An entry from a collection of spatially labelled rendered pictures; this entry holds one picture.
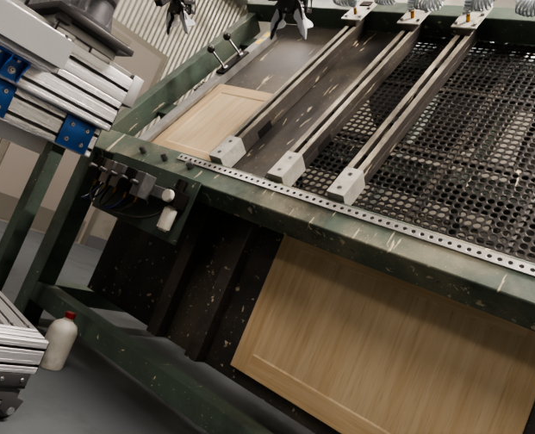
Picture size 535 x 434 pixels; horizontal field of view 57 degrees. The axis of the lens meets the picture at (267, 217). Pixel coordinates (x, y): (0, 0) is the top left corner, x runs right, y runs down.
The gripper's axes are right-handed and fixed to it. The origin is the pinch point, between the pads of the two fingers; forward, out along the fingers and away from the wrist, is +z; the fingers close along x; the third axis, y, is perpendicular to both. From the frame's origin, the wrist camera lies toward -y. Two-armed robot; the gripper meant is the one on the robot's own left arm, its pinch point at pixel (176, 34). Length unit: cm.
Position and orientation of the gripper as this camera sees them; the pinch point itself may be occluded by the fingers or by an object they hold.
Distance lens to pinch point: 220.7
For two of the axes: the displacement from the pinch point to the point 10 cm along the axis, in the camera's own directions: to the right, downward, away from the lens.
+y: 7.3, -1.6, 6.6
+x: -6.8, -2.4, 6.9
